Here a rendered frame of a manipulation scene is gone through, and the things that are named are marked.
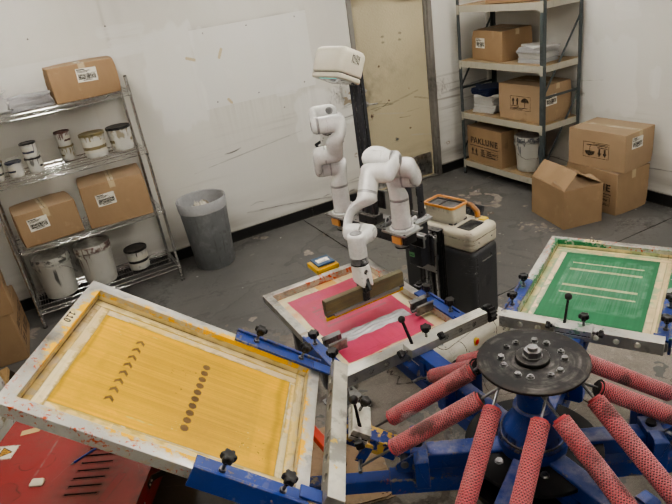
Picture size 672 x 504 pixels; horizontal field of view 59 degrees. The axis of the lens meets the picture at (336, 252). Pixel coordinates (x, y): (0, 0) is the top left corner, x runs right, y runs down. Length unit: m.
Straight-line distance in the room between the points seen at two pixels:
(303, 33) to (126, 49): 1.66
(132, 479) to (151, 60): 4.26
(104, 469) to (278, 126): 4.54
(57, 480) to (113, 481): 0.18
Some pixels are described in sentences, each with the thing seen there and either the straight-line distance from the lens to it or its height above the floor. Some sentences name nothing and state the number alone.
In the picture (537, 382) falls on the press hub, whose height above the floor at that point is 1.31.
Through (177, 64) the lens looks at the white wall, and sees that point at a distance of 5.67.
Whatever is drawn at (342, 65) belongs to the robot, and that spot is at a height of 1.96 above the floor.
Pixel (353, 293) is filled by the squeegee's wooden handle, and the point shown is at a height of 1.13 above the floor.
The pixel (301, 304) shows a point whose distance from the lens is 2.78.
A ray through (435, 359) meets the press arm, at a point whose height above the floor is 1.04.
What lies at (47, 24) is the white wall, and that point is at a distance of 5.51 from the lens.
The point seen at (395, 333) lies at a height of 0.95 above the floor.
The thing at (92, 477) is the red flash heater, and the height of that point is 1.10.
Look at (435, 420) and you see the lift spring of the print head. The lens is 1.70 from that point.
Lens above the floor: 2.33
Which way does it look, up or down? 25 degrees down
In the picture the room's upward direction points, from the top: 9 degrees counter-clockwise
